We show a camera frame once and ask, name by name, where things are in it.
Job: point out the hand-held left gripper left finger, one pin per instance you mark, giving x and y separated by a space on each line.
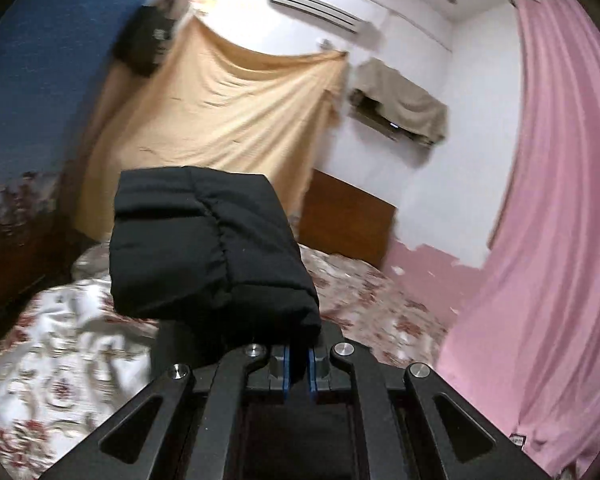
286 375

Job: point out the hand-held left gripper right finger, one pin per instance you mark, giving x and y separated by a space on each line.
313 375

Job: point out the black pants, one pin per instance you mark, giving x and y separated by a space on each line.
205 250

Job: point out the wooden headboard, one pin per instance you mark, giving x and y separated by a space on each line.
345 220

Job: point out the floral satin bedspread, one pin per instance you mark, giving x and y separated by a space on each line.
60 360

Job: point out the cloth-covered air conditioner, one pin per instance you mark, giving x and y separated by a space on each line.
377 120

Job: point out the pink curtain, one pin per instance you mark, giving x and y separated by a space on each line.
545 235

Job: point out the beige draped cloth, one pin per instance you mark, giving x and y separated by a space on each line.
220 110

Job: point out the grey-beige cover cloth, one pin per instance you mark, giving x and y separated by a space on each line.
405 95

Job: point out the black hanging bag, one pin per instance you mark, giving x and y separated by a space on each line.
145 40

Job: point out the white air conditioner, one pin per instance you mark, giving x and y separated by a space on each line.
315 7

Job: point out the blue patterned cloth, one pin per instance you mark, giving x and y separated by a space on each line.
45 85

